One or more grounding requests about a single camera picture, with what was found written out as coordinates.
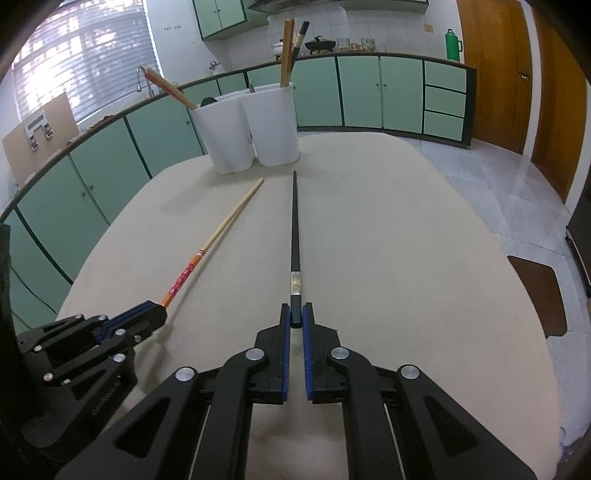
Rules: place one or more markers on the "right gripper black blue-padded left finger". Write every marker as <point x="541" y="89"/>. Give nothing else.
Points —
<point x="194" y="425"/>

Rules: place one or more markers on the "white plastic container left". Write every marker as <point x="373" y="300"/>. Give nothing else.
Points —
<point x="223" y="127"/>

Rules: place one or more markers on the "brown wooden door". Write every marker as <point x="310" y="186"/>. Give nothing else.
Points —
<point x="531" y="95"/>

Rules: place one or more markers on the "green lower kitchen cabinets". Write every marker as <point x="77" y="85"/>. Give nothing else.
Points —
<point x="61" y="213"/>

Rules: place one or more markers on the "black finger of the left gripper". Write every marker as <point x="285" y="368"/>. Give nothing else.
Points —
<point x="125" y="339"/>

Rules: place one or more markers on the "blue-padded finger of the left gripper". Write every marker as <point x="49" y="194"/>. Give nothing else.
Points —
<point x="138" y="312"/>

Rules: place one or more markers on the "bamboo chopstick in container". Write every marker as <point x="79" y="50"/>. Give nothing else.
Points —
<point x="289" y="53"/>

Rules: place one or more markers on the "brown wooden chair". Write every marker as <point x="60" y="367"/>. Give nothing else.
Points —
<point x="542" y="286"/>

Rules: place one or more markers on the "orange red bamboo chopstick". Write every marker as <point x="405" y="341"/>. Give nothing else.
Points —
<point x="195" y="260"/>

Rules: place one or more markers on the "green thermos bottle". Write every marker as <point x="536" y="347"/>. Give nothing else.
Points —
<point x="454" y="46"/>

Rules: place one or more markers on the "chrome kitchen faucet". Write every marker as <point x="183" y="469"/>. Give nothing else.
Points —
<point x="142" y="82"/>

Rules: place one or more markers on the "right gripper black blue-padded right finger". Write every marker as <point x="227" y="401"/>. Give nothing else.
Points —
<point x="399" y="424"/>

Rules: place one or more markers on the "white plastic container right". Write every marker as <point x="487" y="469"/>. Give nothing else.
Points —
<point x="272" y="120"/>

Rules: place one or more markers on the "black chopstick silver band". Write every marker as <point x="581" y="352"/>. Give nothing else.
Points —
<point x="295" y="261"/>

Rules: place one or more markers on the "black wok pan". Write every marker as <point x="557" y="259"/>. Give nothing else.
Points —
<point x="320" y="45"/>

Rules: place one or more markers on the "cardboard box on counter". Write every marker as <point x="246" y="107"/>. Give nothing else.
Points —
<point x="39" y="138"/>

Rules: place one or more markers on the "window with blinds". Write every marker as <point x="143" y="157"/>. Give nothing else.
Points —
<point x="88" y="50"/>

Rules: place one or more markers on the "white plastic container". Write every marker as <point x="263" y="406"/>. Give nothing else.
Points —
<point x="223" y="127"/>
<point x="272" y="120"/>

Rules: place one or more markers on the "white cooking pot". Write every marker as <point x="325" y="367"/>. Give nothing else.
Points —
<point x="277" y="49"/>

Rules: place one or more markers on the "red chopstick in container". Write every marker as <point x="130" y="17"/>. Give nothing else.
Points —
<point x="175" y="92"/>

